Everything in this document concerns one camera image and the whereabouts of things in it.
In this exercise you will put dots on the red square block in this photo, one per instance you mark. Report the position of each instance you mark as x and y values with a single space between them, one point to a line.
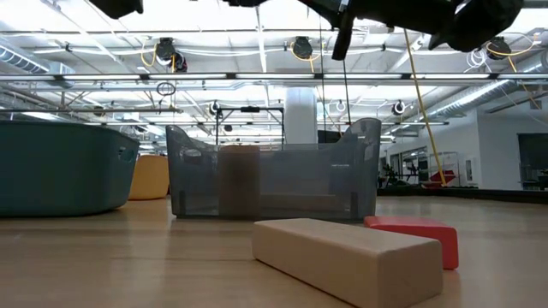
428 239

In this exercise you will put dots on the transparent grey plastic bin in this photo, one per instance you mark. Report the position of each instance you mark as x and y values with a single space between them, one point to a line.
364 171

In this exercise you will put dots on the white building pillar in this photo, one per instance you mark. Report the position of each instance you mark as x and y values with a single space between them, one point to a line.
301 115

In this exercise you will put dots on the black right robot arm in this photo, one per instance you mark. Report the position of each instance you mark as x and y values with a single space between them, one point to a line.
484 21

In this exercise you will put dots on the black aluminium table frame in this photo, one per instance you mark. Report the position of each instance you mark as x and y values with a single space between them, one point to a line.
492 196

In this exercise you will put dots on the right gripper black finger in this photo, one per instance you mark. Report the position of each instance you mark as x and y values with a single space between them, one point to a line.
343 38

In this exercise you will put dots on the red arrow sign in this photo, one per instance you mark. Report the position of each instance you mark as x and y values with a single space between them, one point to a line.
443 176

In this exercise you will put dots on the silver ventilation duct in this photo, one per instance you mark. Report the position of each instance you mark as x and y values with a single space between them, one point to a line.
21 62
471 100

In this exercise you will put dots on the teal plastic bin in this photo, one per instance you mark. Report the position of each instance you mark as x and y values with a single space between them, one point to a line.
64 171

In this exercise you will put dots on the natural wood rectangular block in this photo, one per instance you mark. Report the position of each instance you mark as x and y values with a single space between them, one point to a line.
342 261
239 181

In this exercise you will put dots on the dark window opening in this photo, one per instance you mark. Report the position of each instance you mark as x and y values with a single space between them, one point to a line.
533 158

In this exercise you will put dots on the black metal rig frame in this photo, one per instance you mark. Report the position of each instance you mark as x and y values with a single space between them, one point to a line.
250 109

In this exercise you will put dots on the yellow plastic bin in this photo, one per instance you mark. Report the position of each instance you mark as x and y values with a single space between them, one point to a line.
150 177

